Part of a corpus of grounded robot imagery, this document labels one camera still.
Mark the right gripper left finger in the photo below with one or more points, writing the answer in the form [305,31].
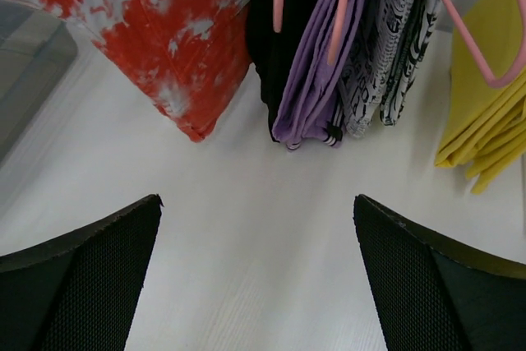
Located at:
[79,291]

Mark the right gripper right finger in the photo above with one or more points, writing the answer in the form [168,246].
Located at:
[432,292]

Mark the orange white patterned trousers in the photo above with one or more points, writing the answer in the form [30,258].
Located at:
[188,56]

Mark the yellow trousers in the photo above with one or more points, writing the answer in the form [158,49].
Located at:
[485,129]

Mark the purple trousers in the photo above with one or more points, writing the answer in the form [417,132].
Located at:
[311,106]

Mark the pink hanger with yellow trousers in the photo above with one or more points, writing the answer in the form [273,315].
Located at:
[516,66]

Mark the black white patterned trousers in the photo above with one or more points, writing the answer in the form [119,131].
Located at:
[389,45]

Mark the translucent grey plastic bin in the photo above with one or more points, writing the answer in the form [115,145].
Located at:
[36,52]

